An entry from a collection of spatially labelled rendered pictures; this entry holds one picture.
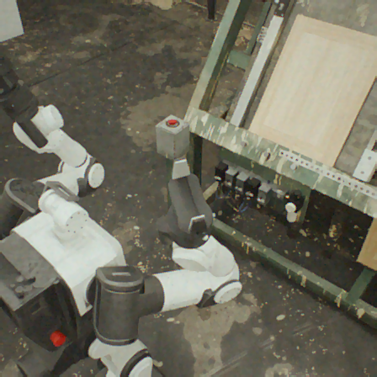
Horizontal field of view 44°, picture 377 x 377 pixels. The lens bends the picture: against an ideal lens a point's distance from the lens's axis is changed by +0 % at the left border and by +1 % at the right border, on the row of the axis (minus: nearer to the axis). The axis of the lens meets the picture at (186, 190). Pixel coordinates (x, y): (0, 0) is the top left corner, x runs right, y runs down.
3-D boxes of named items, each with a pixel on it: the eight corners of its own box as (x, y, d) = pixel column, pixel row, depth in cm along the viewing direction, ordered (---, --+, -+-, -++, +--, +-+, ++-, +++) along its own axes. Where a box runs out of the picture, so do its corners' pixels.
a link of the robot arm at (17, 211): (40, 223, 139) (4, 238, 127) (20, 202, 140) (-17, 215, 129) (56, 196, 133) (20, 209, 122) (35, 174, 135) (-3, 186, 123)
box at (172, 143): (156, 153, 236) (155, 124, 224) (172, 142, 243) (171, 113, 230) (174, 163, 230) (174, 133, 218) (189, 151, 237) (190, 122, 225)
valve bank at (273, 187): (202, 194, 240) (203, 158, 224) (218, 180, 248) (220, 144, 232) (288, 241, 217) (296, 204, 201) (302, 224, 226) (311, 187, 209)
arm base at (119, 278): (152, 339, 109) (111, 353, 101) (120, 317, 118) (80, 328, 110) (158, 277, 106) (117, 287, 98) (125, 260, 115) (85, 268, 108)
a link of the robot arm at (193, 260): (195, 257, 94) (217, 275, 105) (200, 216, 97) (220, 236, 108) (167, 257, 96) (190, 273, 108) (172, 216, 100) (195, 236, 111)
